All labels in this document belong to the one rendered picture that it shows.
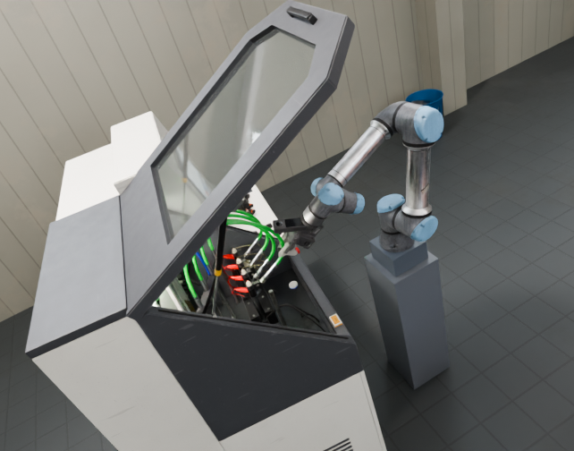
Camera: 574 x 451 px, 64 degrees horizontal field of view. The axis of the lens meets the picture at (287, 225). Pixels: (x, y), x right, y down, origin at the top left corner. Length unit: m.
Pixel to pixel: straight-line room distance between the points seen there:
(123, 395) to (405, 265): 1.24
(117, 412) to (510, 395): 1.88
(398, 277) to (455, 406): 0.83
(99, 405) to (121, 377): 0.12
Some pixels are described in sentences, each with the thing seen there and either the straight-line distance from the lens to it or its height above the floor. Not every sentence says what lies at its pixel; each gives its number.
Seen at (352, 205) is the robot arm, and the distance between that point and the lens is 1.60.
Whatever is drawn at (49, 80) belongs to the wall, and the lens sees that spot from 3.90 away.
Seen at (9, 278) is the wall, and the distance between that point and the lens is 4.51.
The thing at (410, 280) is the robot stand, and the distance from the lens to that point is 2.12.
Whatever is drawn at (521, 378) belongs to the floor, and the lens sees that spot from 2.75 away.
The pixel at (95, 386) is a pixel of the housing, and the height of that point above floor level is 1.29.
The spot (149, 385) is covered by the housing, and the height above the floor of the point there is 1.20.
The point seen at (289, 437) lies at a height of 0.63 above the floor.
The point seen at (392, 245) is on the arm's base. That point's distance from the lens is 2.06.
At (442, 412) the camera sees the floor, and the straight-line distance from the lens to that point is 2.62.
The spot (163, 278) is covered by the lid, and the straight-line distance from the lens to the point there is 1.25.
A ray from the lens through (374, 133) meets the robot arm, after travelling 1.76.
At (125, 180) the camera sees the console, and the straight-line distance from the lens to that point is 1.90.
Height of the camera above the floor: 2.26
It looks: 35 degrees down
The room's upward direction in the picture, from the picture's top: 19 degrees counter-clockwise
